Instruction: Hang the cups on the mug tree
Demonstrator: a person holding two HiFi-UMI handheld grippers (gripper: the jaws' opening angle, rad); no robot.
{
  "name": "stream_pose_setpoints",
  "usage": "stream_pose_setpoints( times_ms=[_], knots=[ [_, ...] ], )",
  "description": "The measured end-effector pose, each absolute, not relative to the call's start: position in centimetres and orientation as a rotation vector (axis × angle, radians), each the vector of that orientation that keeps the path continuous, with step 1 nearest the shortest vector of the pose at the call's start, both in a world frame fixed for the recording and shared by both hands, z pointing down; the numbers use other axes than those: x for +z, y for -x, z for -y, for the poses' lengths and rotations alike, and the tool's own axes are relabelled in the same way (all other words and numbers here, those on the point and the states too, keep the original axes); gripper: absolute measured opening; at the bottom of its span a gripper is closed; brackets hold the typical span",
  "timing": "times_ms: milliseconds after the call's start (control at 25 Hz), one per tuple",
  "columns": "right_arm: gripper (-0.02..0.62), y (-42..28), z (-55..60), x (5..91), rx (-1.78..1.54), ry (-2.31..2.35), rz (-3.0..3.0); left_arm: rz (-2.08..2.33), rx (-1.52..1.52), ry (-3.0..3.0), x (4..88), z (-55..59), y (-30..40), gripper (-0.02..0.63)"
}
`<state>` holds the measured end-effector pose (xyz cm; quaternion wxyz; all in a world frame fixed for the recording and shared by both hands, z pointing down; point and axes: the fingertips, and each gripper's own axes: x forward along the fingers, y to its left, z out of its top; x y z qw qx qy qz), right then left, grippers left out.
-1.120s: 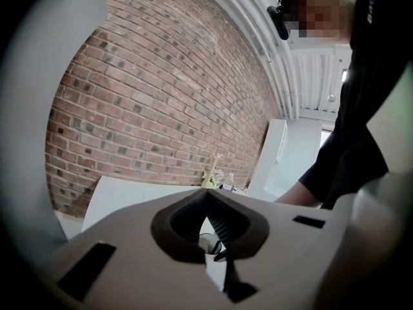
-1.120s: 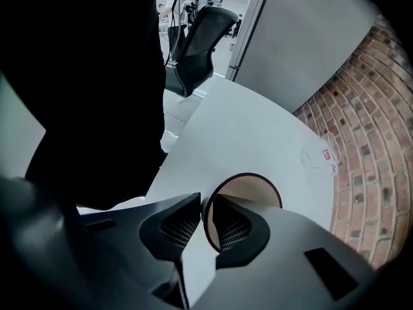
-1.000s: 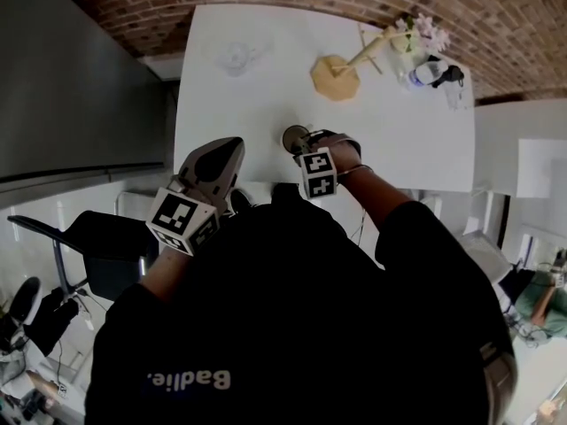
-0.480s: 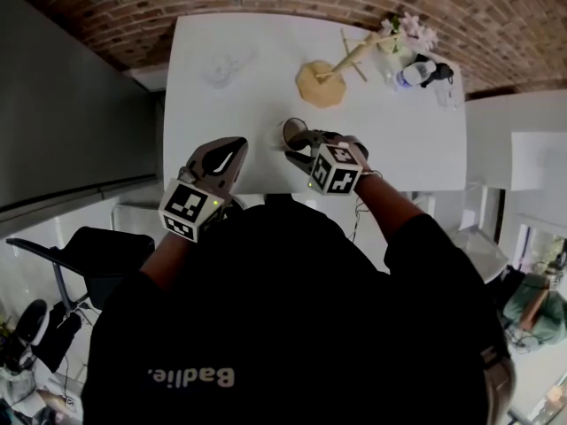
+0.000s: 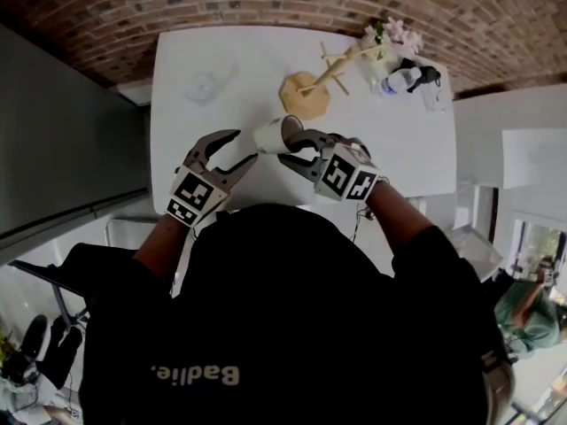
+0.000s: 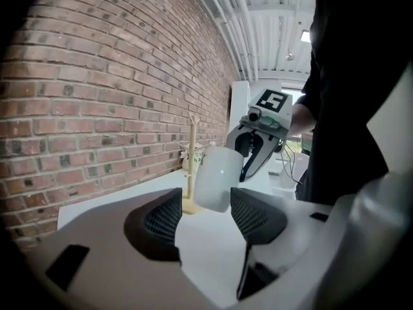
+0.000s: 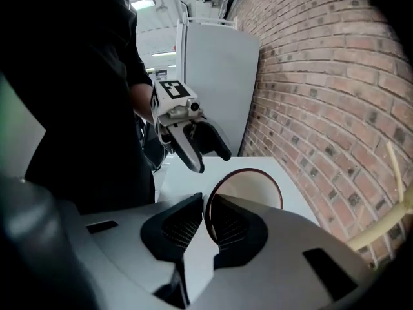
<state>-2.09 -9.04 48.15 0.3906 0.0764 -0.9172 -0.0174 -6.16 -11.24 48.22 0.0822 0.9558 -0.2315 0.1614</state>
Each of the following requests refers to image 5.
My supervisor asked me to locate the black chair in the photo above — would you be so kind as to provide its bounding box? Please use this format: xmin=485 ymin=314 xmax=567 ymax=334
xmin=8 ymin=243 xmax=92 ymax=327

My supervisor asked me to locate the grey metal cabinet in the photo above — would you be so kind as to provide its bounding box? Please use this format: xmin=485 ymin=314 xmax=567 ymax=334
xmin=0 ymin=24 xmax=151 ymax=266

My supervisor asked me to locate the clear glass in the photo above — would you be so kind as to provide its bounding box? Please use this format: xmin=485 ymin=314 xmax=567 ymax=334
xmin=420 ymin=84 xmax=449 ymax=115
xmin=183 ymin=62 xmax=240 ymax=105

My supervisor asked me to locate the clear plastic water bottle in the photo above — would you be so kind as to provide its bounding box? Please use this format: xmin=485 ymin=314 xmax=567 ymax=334
xmin=379 ymin=68 xmax=422 ymax=97

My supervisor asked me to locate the person's right forearm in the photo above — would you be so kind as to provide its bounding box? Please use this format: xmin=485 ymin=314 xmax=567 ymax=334
xmin=365 ymin=182 xmax=435 ymax=260

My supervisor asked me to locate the person's left forearm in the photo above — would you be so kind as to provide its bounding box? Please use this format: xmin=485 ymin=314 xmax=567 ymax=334
xmin=134 ymin=212 xmax=196 ymax=282

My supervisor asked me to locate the vase of pink flowers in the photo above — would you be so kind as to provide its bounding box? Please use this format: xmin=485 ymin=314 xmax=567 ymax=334
xmin=358 ymin=17 xmax=424 ymax=73

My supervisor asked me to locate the person's black shirt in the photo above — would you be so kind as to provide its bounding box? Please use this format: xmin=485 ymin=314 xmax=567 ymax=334
xmin=77 ymin=202 xmax=506 ymax=425

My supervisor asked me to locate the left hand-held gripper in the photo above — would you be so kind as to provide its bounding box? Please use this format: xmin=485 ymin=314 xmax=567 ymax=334
xmin=164 ymin=128 xmax=260 ymax=228

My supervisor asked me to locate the white ceramic mug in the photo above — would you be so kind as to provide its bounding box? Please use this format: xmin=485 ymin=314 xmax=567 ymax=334
xmin=252 ymin=115 xmax=307 ymax=155

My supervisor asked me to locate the black bag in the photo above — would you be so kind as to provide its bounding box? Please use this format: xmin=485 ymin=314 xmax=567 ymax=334
xmin=26 ymin=314 xmax=85 ymax=389

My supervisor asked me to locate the white chair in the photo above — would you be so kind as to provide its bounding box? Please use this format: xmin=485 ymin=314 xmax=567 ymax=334
xmin=447 ymin=182 xmax=504 ymax=279

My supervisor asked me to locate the wooden mug tree stand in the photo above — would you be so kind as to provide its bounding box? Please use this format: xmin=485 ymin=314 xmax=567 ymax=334
xmin=278 ymin=40 xmax=386 ymax=121

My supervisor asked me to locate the black crumpled cloth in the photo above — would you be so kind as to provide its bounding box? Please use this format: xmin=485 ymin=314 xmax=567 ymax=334
xmin=398 ymin=58 xmax=443 ymax=93

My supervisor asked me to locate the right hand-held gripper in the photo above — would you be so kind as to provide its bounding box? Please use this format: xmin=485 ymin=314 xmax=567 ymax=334
xmin=276 ymin=128 xmax=383 ymax=204

